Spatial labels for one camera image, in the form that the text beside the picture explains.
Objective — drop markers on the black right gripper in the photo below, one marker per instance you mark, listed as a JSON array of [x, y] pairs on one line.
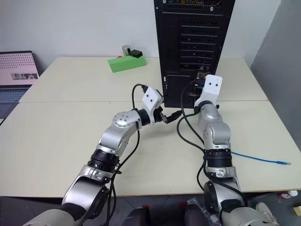
[[200, 82]]

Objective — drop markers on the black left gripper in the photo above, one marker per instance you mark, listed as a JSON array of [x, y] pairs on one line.
[[160, 115]]

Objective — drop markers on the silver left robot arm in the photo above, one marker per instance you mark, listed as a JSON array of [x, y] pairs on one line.
[[115, 136]]

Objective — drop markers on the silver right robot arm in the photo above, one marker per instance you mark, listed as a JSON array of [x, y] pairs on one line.
[[216, 131]]

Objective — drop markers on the black computer tower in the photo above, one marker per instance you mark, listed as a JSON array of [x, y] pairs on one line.
[[171, 47]]

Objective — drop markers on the small black box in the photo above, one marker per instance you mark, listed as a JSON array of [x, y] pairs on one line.
[[137, 53]]

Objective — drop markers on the green rectangular block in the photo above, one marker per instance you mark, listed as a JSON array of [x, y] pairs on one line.
[[127, 63]]

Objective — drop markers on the silver metal cylinder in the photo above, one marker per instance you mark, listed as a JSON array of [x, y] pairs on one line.
[[125, 50]]

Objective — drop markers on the crumpled clear plastic wrap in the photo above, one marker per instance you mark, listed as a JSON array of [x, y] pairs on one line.
[[200, 204]]

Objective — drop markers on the dark rounded shape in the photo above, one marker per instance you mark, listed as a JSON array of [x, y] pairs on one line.
[[194, 216], [138, 216]]

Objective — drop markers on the white shoe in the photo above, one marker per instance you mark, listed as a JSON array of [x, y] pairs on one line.
[[264, 210]]

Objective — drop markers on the red and white object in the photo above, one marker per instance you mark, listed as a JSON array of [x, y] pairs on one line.
[[287, 195]]

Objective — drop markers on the laptop with pink screen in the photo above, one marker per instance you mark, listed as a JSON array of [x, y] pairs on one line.
[[16, 70]]

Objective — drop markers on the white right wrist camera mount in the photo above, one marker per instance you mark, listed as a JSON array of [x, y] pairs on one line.
[[211, 87]]

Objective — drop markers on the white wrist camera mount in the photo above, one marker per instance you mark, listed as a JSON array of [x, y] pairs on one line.
[[211, 87], [151, 97]]

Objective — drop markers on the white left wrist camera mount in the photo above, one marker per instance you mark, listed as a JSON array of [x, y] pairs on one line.
[[151, 97]]

